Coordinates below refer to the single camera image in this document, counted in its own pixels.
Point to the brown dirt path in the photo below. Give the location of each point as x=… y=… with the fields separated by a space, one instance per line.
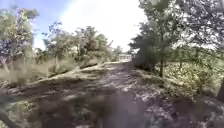
x=110 y=83

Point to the dry grass and brush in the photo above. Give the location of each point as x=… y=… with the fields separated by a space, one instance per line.
x=30 y=71

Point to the small pale building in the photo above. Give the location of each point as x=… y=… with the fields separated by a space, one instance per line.
x=125 y=57

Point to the row of scrubby trees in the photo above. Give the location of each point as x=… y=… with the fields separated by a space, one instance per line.
x=60 y=43

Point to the green undergrowth verge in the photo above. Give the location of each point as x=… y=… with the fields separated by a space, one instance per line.
x=190 y=71

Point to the stand of leafy trees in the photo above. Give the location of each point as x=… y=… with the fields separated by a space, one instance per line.
x=163 y=36

